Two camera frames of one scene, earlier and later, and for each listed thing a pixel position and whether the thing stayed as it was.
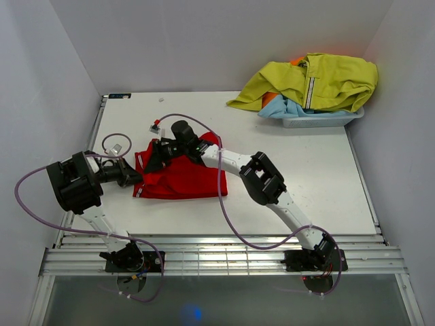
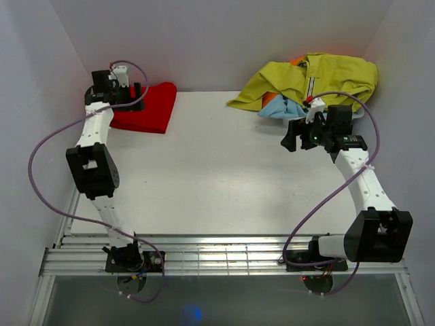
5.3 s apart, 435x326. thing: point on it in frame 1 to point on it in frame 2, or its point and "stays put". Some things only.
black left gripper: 129,176 to 138,106
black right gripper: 158,159 to 297,127
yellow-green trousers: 322,81 stays put
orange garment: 268,96 stays put
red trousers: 179,177 to 154,117
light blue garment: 280,107 stays put
